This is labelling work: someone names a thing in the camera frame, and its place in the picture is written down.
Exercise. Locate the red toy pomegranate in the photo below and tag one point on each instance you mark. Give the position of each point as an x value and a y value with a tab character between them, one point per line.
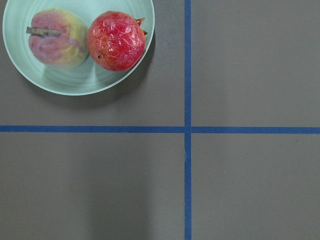
116	41

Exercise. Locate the toy peach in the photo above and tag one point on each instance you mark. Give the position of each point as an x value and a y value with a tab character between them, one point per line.
65	50

